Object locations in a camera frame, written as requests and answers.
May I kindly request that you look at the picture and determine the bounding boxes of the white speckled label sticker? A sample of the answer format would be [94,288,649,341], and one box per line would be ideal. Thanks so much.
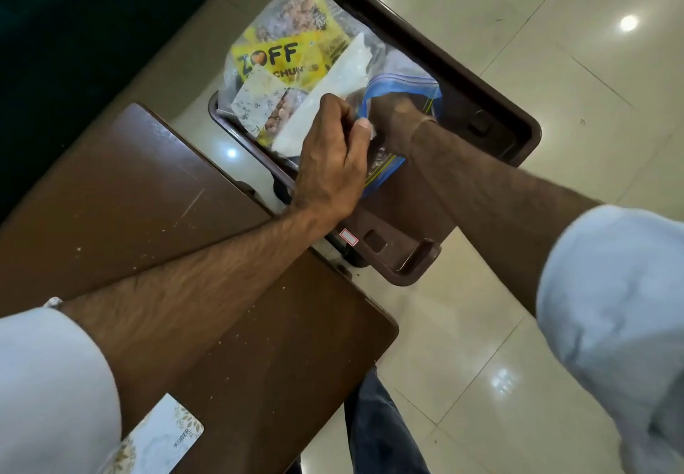
[230,64,290,137]

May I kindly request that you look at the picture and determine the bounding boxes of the person's left hand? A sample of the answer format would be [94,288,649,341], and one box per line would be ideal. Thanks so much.
[289,93,374,224]

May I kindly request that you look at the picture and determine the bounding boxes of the beige wrist thread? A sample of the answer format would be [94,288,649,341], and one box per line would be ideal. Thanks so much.
[408,115,439,142]

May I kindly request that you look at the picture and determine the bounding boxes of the brown plastic chair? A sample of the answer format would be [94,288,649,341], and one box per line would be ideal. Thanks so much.
[207,0,542,288]

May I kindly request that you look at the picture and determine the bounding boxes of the person's left forearm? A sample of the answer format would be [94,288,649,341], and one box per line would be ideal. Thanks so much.
[57,198,351,437]

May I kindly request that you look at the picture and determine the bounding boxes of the yellow snack packet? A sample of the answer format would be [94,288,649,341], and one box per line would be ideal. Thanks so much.
[231,0,354,150]

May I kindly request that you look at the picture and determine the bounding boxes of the white paper packet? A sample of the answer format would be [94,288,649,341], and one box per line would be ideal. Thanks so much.
[271,32,375,158]

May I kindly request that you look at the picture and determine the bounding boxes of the white shirt sleeve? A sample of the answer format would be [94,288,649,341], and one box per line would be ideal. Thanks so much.
[0,297,124,474]
[535,204,684,474]

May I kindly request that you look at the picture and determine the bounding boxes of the clear zip plastic bag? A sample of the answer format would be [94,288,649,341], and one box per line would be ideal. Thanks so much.
[222,0,444,202]

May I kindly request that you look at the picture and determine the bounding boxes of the white left shirt sleeve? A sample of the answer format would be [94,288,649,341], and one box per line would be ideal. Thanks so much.
[0,297,124,474]

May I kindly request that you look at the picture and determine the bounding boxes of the blue jeans leg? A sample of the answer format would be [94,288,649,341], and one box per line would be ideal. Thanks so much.
[287,366,431,474]

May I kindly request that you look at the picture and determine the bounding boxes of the person's right hand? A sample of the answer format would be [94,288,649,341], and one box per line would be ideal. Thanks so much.
[367,91,437,157]

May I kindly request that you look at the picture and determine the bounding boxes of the white right shirt sleeve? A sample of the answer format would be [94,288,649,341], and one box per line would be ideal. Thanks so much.
[535,204,684,474]

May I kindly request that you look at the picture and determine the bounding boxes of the white patterned card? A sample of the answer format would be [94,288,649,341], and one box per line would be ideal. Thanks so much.
[98,393,205,474]

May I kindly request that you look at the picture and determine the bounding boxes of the person's right forearm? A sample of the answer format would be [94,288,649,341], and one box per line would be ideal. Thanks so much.
[409,120,606,321]

